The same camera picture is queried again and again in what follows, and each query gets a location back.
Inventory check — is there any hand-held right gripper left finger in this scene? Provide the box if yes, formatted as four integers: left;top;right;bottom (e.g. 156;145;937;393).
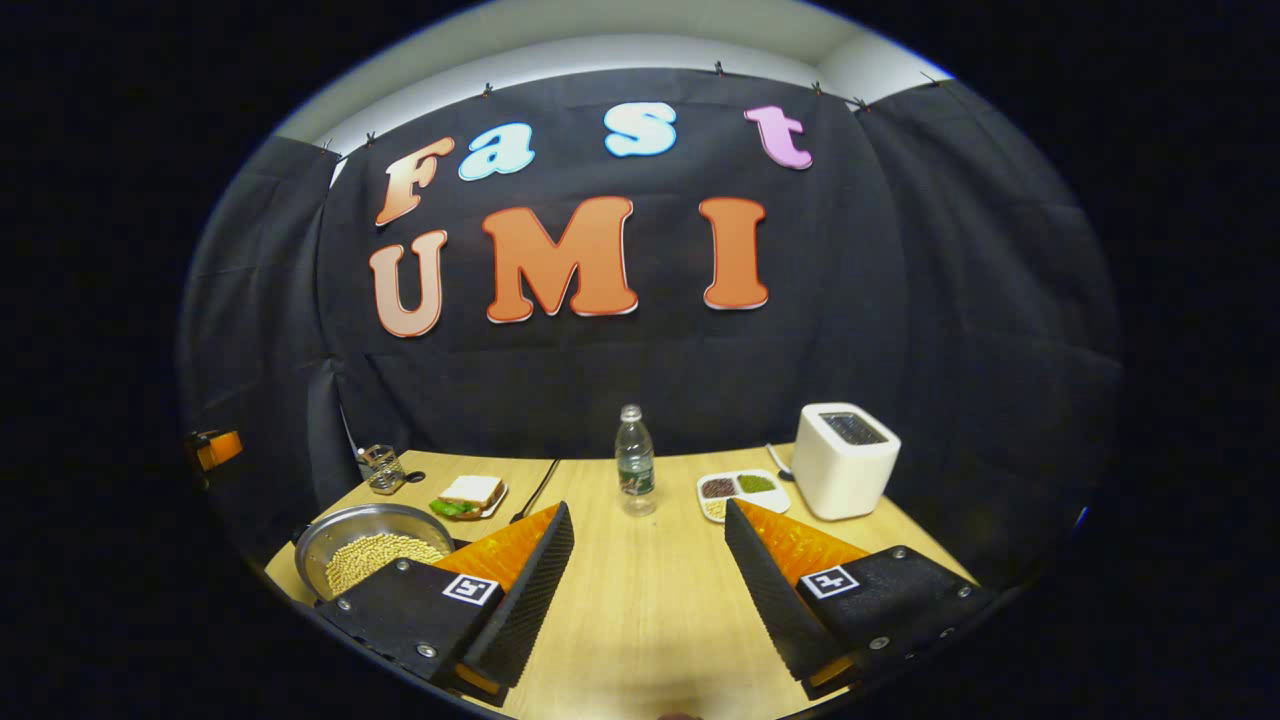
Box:
315;500;577;709

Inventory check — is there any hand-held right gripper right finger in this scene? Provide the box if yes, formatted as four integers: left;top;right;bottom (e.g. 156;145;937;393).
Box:
723;497;999;703

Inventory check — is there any stainless steel pot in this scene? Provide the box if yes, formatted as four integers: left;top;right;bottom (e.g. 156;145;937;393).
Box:
293;502;459;604

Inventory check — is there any small white plate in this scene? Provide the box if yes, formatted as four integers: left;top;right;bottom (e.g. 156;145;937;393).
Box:
440;484;510;522

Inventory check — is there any white divided bean plate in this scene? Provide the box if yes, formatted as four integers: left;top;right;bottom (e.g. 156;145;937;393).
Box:
696;469;792;523

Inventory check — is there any sandwich with lettuce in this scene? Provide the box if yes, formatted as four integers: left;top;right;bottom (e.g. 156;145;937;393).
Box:
430;475;506;521

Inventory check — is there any white toaster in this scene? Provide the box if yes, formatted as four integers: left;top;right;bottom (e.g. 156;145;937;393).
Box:
790;402;902;522

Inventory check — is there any pile of soybeans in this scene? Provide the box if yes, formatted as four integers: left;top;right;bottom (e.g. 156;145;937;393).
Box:
324;532;448;599

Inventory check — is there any metal mesh holder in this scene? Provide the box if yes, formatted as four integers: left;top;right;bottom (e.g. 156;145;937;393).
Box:
357;444;408;496

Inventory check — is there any clear plastic water bottle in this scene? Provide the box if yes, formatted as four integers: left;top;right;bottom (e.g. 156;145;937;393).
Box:
614;404;658;518

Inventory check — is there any black backdrop cloth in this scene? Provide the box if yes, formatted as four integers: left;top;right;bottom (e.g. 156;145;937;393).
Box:
178;68;1126;591

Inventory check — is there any black power cable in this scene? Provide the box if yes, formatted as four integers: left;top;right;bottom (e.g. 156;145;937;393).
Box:
508;458;561;526

